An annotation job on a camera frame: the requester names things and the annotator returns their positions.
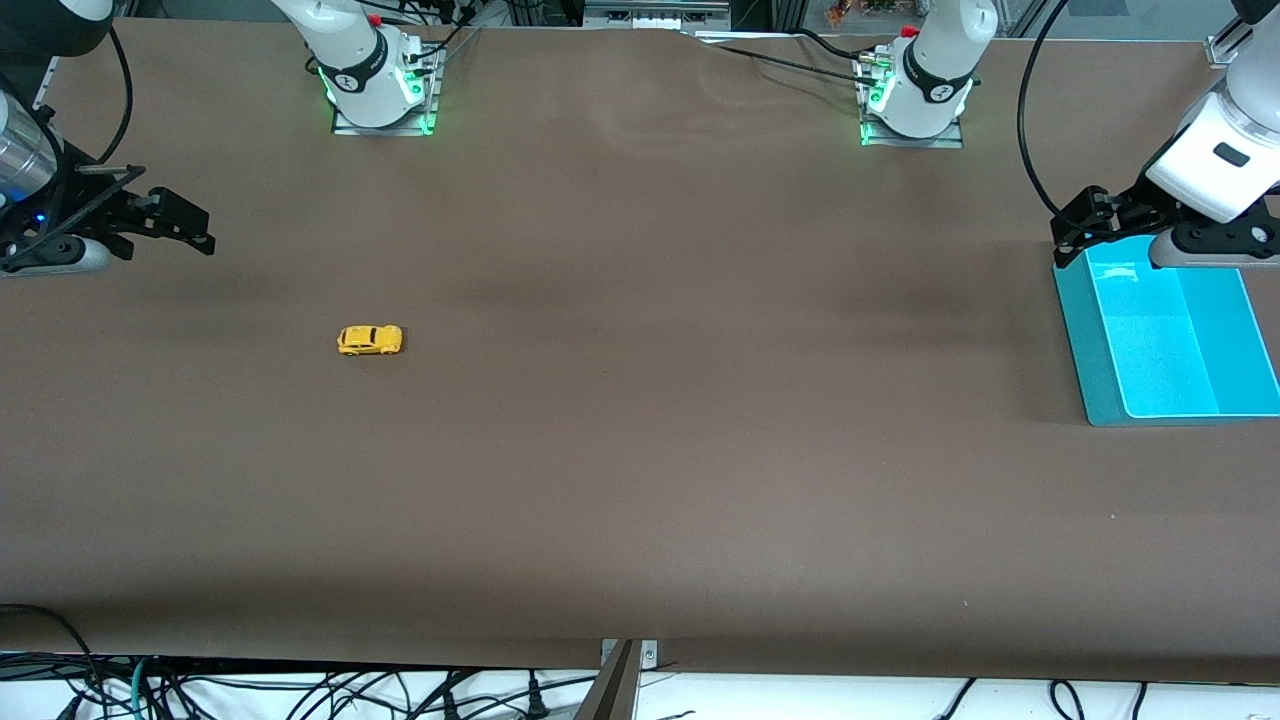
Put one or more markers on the dark angled support post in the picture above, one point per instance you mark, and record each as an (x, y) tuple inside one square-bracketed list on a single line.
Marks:
[(610, 695)]

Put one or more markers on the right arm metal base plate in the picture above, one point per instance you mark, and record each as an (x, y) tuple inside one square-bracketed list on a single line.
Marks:
[(390, 130)]

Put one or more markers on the yellow beetle toy car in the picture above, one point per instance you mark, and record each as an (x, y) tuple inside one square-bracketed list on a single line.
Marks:
[(370, 340)]

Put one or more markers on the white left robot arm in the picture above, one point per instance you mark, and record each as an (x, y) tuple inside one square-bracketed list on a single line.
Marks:
[(935, 72)]

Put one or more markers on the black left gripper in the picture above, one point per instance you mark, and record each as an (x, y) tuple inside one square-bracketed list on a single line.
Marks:
[(1122, 212)]

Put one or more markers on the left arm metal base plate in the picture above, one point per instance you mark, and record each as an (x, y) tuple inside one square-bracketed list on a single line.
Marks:
[(945, 142)]

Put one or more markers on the grey background equipment box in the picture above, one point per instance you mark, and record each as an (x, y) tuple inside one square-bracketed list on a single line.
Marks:
[(655, 12)]

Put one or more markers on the teal plastic bin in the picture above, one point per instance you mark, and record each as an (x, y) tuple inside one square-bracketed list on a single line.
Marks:
[(1160, 340)]

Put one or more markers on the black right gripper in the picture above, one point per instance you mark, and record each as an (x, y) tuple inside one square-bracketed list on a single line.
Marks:
[(72, 205)]

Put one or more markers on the aluminium frame profile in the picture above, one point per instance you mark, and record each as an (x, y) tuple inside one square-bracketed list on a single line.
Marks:
[(1222, 45), (45, 85)]

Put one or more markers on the small metal table bracket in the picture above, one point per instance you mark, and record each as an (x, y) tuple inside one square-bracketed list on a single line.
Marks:
[(648, 655)]

